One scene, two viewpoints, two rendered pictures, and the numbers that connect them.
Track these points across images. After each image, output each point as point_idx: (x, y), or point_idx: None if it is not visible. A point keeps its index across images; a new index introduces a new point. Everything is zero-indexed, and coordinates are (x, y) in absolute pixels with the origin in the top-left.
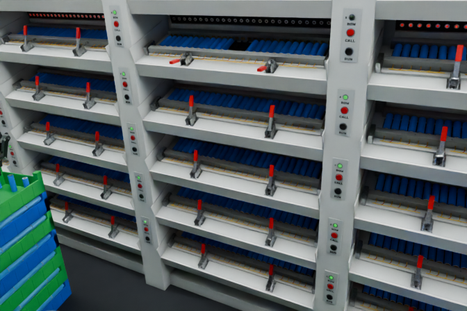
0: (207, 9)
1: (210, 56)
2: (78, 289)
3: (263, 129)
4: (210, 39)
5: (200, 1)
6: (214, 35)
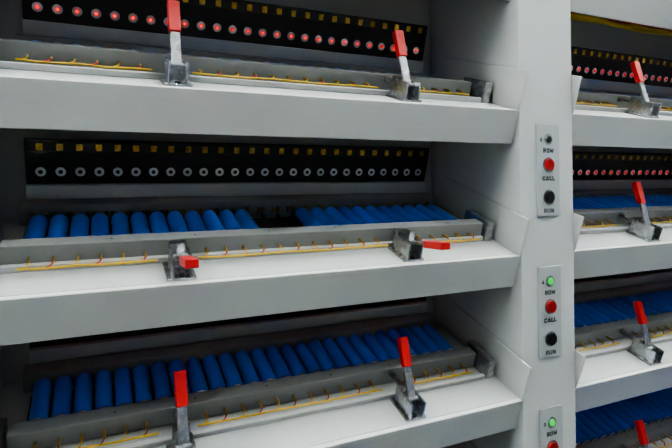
0: (267, 119)
1: (243, 246)
2: None
3: (380, 404)
4: (192, 215)
5: (254, 96)
6: (184, 207)
